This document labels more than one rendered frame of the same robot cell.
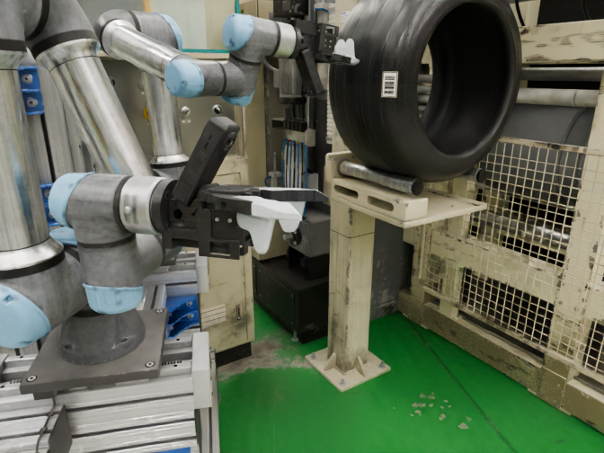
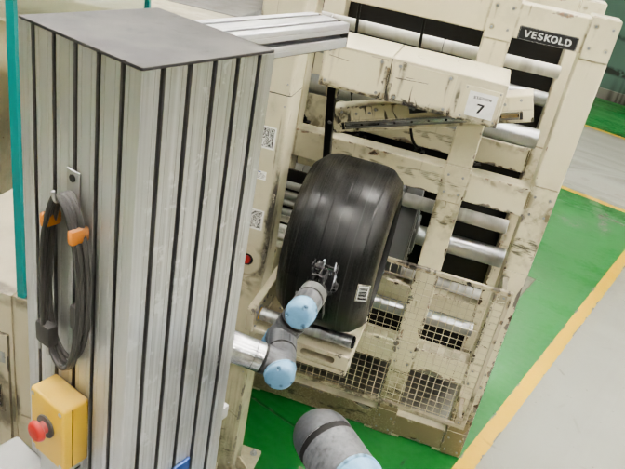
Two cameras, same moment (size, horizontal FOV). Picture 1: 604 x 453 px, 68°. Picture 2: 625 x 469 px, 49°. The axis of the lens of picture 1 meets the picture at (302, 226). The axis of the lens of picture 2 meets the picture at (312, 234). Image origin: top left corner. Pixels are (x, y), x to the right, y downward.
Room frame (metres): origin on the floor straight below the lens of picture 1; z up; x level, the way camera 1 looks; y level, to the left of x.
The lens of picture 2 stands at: (0.09, 1.18, 2.26)
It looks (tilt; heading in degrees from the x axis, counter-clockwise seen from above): 28 degrees down; 313
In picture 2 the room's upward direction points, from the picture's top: 11 degrees clockwise
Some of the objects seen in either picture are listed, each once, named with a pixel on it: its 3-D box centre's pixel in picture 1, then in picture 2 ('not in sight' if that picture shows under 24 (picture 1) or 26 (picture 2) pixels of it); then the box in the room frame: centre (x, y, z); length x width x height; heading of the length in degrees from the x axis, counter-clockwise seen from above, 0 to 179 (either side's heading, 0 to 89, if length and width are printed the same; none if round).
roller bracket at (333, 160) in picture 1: (372, 162); (269, 291); (1.60, -0.26, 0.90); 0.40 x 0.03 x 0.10; 122
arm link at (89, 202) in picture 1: (100, 204); not in sight; (0.58, 0.27, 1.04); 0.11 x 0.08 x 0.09; 76
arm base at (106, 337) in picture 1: (100, 317); not in sight; (0.74, 0.38, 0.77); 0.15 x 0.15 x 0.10
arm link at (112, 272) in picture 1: (119, 265); not in sight; (0.59, 0.26, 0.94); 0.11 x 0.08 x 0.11; 166
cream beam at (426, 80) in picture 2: not in sight; (415, 77); (1.50, -0.67, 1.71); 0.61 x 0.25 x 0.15; 32
